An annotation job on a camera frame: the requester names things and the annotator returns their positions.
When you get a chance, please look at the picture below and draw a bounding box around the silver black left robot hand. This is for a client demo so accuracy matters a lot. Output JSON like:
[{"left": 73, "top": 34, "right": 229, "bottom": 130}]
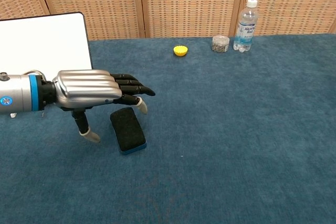
[{"left": 39, "top": 69, "right": 156, "bottom": 143}]

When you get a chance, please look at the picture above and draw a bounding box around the blue eraser with black felt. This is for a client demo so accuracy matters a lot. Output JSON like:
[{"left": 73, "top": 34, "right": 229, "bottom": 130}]
[{"left": 110, "top": 107, "right": 148, "bottom": 155}]

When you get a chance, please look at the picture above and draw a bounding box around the yellow fluted cup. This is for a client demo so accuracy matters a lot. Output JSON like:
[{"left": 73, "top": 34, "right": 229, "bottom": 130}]
[{"left": 173, "top": 46, "right": 188, "bottom": 58}]

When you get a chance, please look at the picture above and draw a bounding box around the woven wooden folding screen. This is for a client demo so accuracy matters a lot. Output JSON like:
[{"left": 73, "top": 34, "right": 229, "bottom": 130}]
[{"left": 0, "top": 0, "right": 336, "bottom": 41}]

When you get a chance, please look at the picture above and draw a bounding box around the blue table cloth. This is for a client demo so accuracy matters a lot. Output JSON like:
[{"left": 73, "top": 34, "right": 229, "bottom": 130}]
[{"left": 0, "top": 33, "right": 336, "bottom": 224}]

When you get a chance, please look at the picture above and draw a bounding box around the small clear plastic jar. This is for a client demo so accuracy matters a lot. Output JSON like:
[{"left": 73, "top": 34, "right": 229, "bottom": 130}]
[{"left": 211, "top": 35, "right": 230, "bottom": 53}]

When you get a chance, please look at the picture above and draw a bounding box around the clear water bottle white cap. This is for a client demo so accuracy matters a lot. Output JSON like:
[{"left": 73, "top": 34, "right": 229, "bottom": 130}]
[{"left": 233, "top": 0, "right": 259, "bottom": 53}]

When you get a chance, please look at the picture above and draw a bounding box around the white board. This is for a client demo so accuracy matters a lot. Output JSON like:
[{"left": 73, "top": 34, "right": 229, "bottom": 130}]
[{"left": 0, "top": 12, "right": 93, "bottom": 76}]

